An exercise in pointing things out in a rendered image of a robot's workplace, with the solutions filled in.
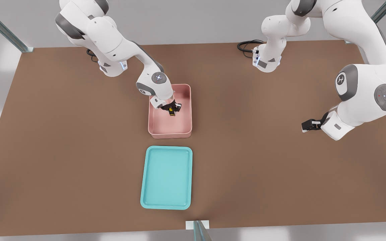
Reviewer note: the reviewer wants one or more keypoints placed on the pink rectangular box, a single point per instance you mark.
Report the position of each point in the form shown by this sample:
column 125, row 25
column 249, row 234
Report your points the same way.
column 179, row 129

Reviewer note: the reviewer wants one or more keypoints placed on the pale blue-green tray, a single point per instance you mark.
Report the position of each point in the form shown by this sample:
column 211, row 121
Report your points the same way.
column 167, row 177

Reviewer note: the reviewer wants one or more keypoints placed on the silver frame post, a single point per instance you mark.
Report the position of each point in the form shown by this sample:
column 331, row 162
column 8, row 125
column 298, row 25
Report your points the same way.
column 199, row 231
column 382, row 11
column 2, row 29

